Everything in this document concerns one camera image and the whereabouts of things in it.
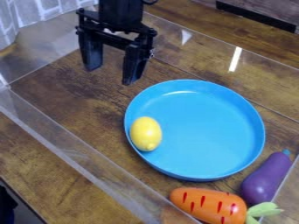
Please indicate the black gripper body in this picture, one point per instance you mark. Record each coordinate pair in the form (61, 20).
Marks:
(117, 23)

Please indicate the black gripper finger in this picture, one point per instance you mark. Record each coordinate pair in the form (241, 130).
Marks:
(137, 57)
(91, 50)

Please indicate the yellow toy lemon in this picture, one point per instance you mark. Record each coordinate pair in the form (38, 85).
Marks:
(146, 133)

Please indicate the blue round tray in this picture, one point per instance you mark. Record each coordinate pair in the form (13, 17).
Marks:
(214, 133)

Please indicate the white patterned curtain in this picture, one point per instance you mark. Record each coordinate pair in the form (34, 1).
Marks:
(19, 13)

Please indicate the purple toy eggplant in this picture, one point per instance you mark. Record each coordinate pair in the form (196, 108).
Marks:
(258, 187)

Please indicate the orange toy carrot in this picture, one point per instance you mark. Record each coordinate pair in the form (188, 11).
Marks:
(221, 207)

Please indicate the clear acrylic enclosure wall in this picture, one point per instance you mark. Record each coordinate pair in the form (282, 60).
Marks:
(65, 154)

